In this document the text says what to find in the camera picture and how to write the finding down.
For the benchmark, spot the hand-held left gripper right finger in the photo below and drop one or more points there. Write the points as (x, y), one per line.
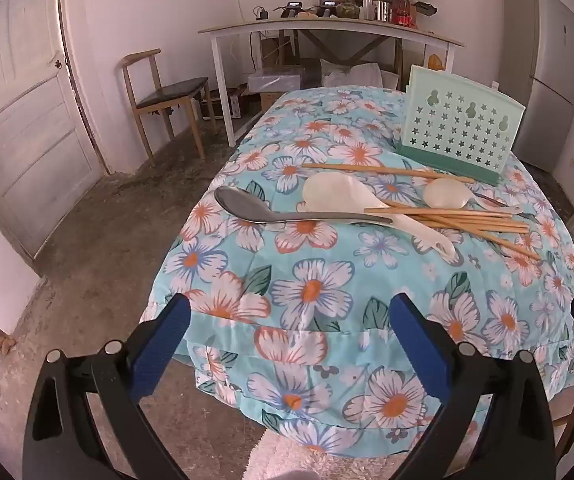
(419, 345)

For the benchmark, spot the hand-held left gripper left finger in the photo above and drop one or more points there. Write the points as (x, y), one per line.
(162, 340)

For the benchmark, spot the pile of wooden chopsticks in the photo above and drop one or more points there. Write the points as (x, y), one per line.
(467, 221)

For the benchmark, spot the small white spoon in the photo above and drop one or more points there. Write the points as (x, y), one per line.
(444, 192)

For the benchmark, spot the large white rice spoon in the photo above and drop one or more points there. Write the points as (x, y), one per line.
(327, 192)

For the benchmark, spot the green plastic utensil holder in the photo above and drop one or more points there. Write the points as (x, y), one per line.
(457, 120)

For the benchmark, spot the floral light blue blanket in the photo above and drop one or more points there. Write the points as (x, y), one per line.
(317, 280)

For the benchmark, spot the white fluffy rug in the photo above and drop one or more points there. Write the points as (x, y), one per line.
(272, 457)

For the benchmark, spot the printed carton box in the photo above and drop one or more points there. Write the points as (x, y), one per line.
(227, 104)

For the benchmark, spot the white panelled door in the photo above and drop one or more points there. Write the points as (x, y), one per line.
(27, 135)

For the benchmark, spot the wooden chair with dark seat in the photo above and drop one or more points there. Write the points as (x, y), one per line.
(172, 92)

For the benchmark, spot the grey refrigerator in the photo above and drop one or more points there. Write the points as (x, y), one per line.
(542, 60)

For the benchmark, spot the white sack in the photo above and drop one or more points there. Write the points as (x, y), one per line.
(352, 72)

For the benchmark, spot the clear plastic storage box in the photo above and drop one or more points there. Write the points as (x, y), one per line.
(274, 80)

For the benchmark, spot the orange plastic bag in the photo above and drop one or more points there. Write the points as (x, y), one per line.
(434, 60)

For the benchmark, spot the red oil bottle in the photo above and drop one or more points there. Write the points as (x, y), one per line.
(402, 10)

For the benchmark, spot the metal canister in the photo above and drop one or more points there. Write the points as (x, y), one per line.
(382, 11)

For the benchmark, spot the white-legged wooden table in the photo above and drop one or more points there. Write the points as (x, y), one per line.
(317, 22)

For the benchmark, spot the glass jar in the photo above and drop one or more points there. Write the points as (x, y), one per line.
(349, 10)

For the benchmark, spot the spare gripper with screen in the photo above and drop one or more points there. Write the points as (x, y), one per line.
(328, 9)
(292, 8)

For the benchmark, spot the clear plastic tube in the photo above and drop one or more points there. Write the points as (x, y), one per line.
(368, 0)

